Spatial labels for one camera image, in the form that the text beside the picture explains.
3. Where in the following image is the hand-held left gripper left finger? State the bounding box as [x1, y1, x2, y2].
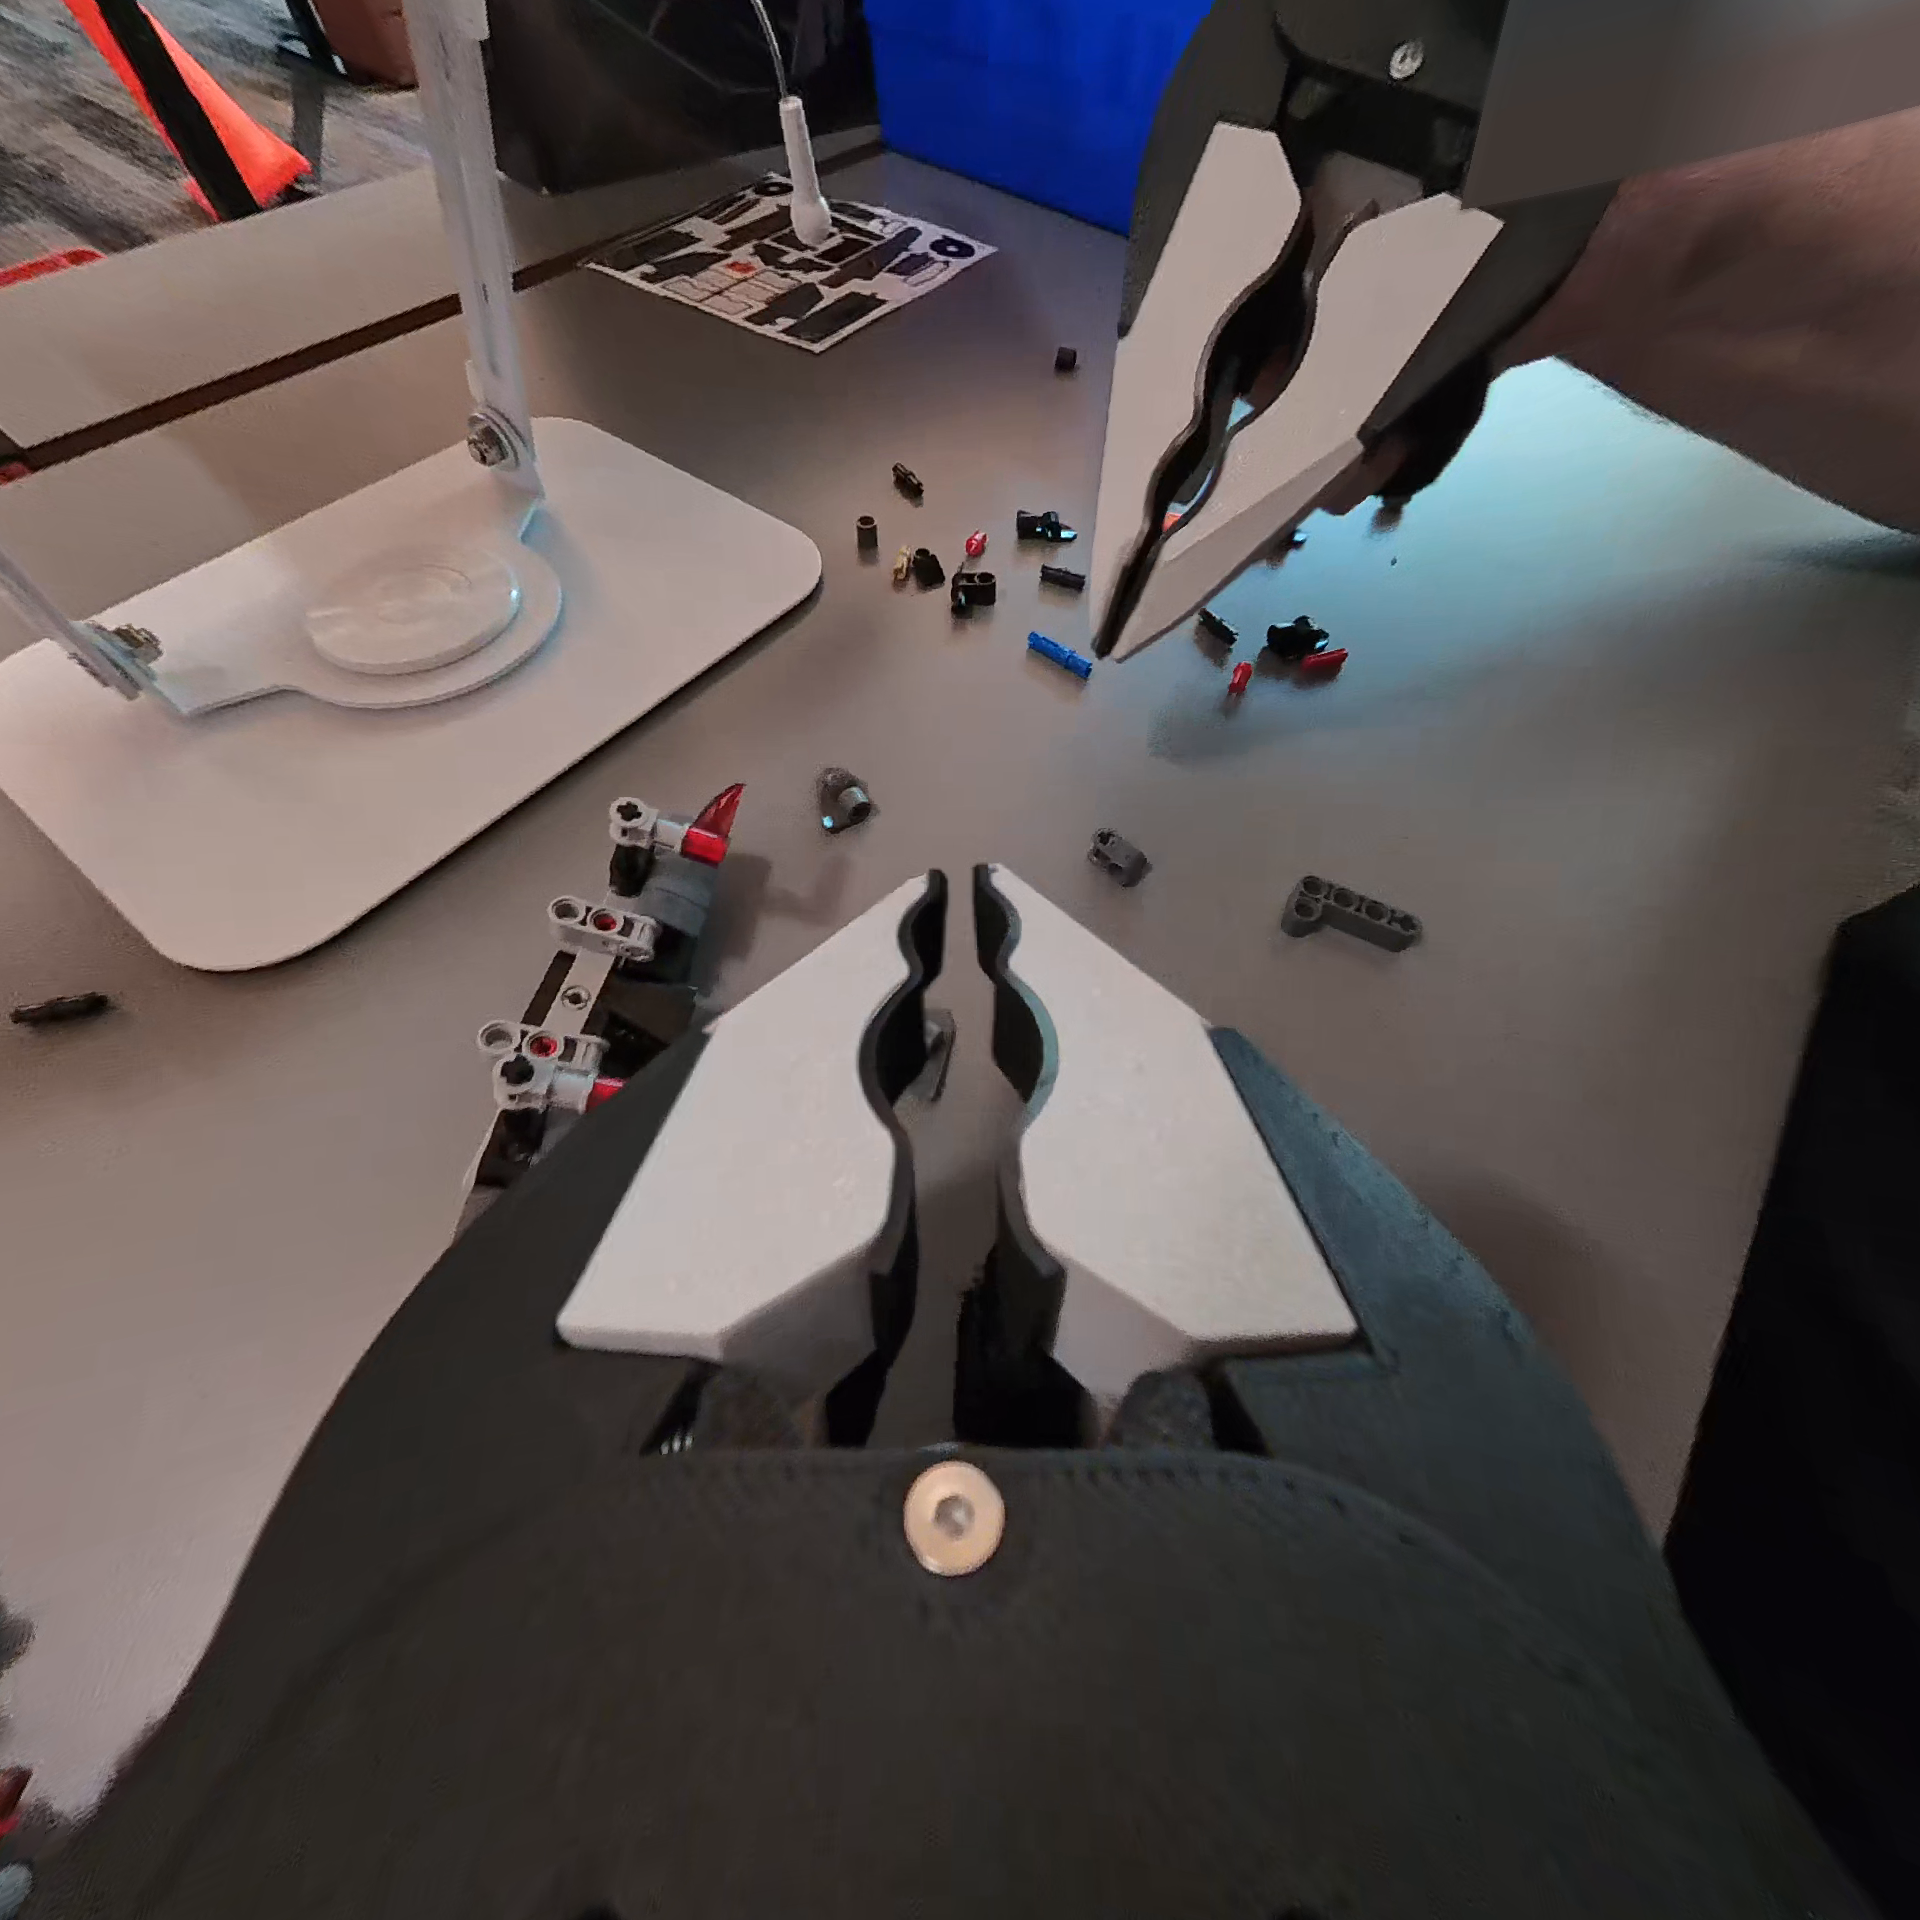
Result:
[559, 869, 955, 1406]

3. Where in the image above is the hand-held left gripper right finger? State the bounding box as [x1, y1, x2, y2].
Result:
[968, 861, 1361, 1409]

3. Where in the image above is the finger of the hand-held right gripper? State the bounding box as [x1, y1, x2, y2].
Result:
[1087, 119, 1305, 665]
[1115, 192, 1509, 665]

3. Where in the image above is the grey lego subassembly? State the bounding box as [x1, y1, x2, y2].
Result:
[453, 774, 753, 1207]

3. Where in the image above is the light grey lego connector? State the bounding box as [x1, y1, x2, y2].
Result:
[475, 1015, 571, 1112]

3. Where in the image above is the person's right forearm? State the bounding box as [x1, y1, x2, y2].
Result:
[1503, 105, 1920, 534]

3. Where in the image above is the dark grey lego beam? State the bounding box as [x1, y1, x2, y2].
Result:
[1282, 873, 1425, 957]

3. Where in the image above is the lego sticker sheet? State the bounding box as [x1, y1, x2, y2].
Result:
[584, 171, 1001, 357]

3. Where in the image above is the blue plastic bin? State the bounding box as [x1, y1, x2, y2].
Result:
[862, 0, 1220, 234]

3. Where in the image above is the white metal book stand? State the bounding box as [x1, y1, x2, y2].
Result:
[0, 0, 829, 974]

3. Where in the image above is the orange black bag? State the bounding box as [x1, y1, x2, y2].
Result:
[58, 0, 312, 222]

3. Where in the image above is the steel cord with white end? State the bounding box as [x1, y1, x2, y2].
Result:
[745, 0, 836, 252]

